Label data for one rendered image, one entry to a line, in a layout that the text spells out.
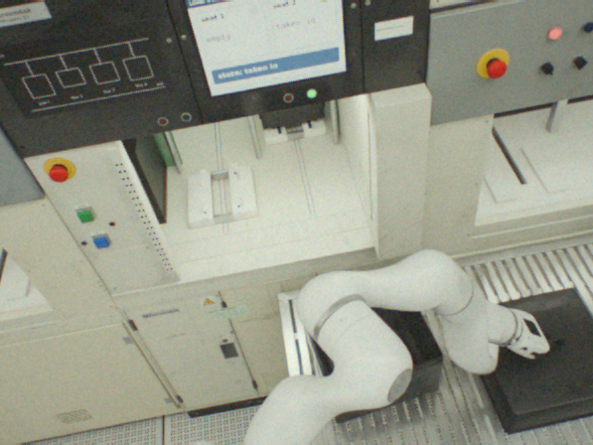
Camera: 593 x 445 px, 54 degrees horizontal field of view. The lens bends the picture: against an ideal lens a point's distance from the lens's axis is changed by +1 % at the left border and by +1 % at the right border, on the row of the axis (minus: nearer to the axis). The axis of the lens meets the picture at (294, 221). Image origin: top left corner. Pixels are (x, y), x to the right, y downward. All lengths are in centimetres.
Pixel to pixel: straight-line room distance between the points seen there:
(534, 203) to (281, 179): 76
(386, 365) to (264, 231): 94
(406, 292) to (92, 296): 105
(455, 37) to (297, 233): 75
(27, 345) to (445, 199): 130
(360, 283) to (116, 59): 63
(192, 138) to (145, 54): 96
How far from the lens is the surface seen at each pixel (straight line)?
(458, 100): 136
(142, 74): 121
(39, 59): 122
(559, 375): 152
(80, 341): 193
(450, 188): 156
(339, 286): 93
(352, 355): 88
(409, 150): 135
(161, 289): 170
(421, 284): 92
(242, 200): 178
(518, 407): 146
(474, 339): 118
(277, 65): 120
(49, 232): 154
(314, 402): 92
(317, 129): 199
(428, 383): 150
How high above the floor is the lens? 217
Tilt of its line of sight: 48 degrees down
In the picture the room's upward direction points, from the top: 10 degrees counter-clockwise
